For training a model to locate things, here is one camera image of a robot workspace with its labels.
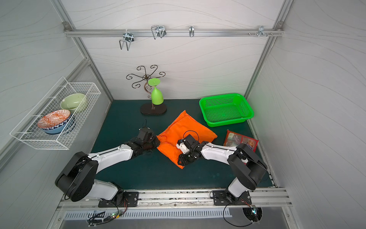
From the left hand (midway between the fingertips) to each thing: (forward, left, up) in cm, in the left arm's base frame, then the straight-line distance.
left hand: (161, 141), depth 89 cm
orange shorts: (+17, -14, -6) cm, 23 cm away
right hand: (-11, -13, -5) cm, 17 cm away
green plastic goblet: (+23, +3, +17) cm, 28 cm away
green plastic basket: (+33, -48, -6) cm, 59 cm away
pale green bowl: (+6, +43, +29) cm, 52 cm away
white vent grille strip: (-37, +1, -6) cm, 37 cm away
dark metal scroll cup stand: (+31, +16, -5) cm, 35 cm away
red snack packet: (+4, -48, -3) cm, 48 cm away
